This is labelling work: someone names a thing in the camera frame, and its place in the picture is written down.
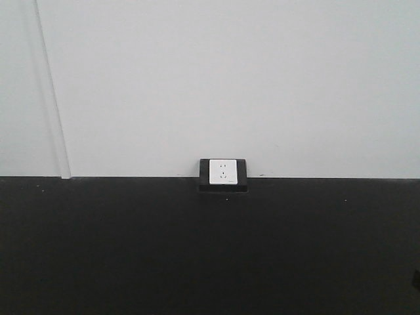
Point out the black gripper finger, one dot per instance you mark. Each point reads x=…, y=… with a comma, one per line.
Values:
x=416, y=279

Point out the black socket mounting box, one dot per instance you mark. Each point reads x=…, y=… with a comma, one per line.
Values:
x=205, y=186

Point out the white wall power socket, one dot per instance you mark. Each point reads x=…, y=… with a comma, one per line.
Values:
x=223, y=172

